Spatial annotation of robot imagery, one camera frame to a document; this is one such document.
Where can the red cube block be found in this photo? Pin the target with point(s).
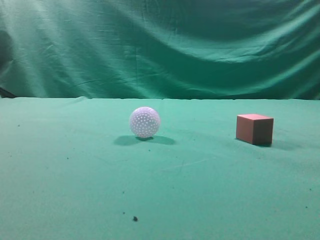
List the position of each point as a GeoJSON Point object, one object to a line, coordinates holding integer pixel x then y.
{"type": "Point", "coordinates": [255, 129]}

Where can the green backdrop cloth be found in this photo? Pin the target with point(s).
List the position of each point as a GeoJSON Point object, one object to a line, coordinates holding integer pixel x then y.
{"type": "Point", "coordinates": [160, 49]}

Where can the green table cloth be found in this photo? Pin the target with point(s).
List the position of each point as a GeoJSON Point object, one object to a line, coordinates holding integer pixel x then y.
{"type": "Point", "coordinates": [71, 169]}

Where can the white dimpled golf ball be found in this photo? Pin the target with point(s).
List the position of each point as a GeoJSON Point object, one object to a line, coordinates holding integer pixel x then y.
{"type": "Point", "coordinates": [144, 122]}

